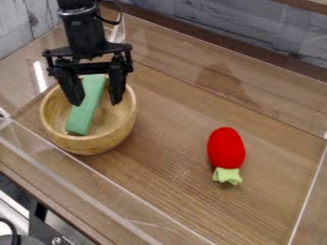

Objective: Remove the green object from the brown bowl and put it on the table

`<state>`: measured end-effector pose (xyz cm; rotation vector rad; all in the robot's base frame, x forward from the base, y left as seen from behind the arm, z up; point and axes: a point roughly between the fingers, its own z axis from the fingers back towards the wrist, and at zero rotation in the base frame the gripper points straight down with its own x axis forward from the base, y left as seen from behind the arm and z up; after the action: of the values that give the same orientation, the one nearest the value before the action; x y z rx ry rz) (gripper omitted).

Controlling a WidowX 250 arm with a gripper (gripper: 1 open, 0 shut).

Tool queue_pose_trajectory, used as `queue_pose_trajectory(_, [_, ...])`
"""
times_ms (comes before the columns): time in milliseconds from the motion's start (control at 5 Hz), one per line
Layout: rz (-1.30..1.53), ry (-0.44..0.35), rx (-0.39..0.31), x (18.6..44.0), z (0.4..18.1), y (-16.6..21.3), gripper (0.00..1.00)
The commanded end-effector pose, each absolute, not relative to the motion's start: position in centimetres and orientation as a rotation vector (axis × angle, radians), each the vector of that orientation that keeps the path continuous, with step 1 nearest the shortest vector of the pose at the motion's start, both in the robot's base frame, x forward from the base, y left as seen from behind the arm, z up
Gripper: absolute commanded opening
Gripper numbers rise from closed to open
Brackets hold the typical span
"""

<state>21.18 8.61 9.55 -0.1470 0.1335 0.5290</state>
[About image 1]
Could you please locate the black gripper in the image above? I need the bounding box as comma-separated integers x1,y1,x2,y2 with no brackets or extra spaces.
42,8,133,106

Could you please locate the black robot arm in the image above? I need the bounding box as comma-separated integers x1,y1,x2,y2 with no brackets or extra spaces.
42,0,133,106

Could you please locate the brown wooden bowl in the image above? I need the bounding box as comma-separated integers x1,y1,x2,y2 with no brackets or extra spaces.
40,77,136,155

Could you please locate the green foam block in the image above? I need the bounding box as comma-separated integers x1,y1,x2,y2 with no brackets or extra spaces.
65,75,105,136

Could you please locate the red plush strawberry toy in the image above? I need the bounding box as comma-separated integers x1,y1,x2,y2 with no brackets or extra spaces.
207,127,245,186

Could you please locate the clear acrylic corner bracket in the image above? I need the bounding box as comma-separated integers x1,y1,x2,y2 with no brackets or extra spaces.
104,13,125,43

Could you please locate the black cable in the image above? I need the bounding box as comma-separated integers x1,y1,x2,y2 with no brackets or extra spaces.
95,0,125,26

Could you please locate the clear acrylic enclosure wall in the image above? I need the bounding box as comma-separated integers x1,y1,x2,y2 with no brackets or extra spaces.
0,17,327,245

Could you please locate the black metal table frame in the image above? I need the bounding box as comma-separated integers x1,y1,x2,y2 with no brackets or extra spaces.
28,199,89,245

